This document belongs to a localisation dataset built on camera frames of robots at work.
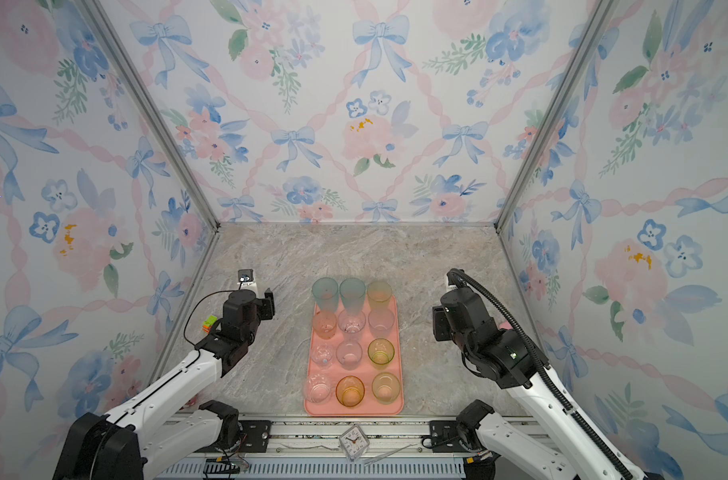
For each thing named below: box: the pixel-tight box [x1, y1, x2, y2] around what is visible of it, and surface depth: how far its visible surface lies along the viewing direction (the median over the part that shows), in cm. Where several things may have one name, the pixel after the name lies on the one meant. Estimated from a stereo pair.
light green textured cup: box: [372, 372, 401, 405], surface depth 81 cm
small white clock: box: [339, 424, 370, 461], surface depth 73 cm
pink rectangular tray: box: [304, 295, 404, 417], surface depth 84 cm
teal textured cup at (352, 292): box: [340, 278, 366, 316], surface depth 92 cm
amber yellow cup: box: [336, 375, 366, 407], surface depth 81 cm
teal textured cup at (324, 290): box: [311, 277, 339, 313], surface depth 92 cm
